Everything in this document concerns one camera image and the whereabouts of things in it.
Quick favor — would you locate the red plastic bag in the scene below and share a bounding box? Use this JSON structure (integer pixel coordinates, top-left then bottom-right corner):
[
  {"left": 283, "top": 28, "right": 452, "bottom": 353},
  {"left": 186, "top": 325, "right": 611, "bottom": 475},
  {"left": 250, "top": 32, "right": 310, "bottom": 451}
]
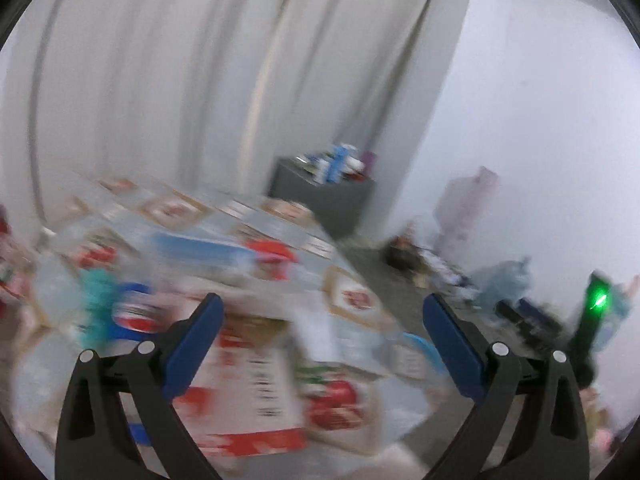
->
[{"left": 245, "top": 238, "right": 298, "bottom": 281}]

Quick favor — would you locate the floor trash pile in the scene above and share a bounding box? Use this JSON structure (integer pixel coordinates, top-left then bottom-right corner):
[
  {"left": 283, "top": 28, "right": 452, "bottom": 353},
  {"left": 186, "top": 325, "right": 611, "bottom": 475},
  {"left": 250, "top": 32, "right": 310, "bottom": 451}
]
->
[{"left": 381, "top": 232, "right": 478, "bottom": 301}]

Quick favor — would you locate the purple cup on cabinet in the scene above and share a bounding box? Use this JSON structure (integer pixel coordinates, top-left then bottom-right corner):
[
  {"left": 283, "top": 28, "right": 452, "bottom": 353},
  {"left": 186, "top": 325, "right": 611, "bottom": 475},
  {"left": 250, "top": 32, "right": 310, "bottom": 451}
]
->
[{"left": 360, "top": 151, "right": 378, "bottom": 177}]

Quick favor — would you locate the blue bottle on cabinet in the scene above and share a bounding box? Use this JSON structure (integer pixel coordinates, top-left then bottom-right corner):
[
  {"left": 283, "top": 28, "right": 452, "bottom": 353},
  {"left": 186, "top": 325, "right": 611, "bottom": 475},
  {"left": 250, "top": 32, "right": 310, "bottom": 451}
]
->
[{"left": 326, "top": 144, "right": 350, "bottom": 183}]

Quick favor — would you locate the red blue round can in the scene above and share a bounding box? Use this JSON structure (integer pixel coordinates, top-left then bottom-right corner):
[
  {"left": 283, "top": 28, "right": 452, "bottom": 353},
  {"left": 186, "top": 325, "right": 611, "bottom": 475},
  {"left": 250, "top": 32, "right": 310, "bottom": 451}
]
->
[{"left": 110, "top": 282, "right": 167, "bottom": 341}]

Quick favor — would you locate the fruit pattern tablecloth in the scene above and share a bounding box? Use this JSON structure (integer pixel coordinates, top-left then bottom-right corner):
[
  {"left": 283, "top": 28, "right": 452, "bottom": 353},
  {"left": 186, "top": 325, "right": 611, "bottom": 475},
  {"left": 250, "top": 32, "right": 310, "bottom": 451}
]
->
[{"left": 10, "top": 176, "right": 450, "bottom": 479}]

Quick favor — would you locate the large water jug on floor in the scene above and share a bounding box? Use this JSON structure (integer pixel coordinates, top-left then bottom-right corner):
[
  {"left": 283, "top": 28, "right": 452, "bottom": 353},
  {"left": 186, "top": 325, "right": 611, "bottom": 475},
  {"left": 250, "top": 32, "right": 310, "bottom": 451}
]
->
[{"left": 471, "top": 256, "right": 532, "bottom": 312}]

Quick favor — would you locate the blue white paper package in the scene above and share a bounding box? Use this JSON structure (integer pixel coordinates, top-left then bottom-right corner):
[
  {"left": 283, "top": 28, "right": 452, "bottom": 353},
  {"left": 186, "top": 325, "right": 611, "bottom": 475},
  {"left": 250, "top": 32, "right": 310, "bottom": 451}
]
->
[{"left": 150, "top": 232, "right": 256, "bottom": 272}]

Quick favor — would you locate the white red printed box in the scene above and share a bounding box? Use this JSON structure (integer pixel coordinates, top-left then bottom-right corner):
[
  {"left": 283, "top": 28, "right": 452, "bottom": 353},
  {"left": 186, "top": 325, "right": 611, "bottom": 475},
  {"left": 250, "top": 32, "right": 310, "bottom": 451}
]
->
[{"left": 172, "top": 315, "right": 307, "bottom": 458}]

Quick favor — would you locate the pink tall box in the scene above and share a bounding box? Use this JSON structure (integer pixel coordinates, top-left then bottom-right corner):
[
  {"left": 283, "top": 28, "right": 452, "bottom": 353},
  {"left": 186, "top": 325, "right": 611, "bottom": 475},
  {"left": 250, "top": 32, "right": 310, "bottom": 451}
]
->
[{"left": 434, "top": 166, "right": 499, "bottom": 263}]

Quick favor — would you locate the dark grey cabinet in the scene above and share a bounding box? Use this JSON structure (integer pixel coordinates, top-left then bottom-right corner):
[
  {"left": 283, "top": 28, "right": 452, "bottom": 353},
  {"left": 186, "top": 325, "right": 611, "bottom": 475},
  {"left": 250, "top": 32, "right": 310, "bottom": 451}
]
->
[{"left": 268, "top": 157, "right": 375, "bottom": 240}]

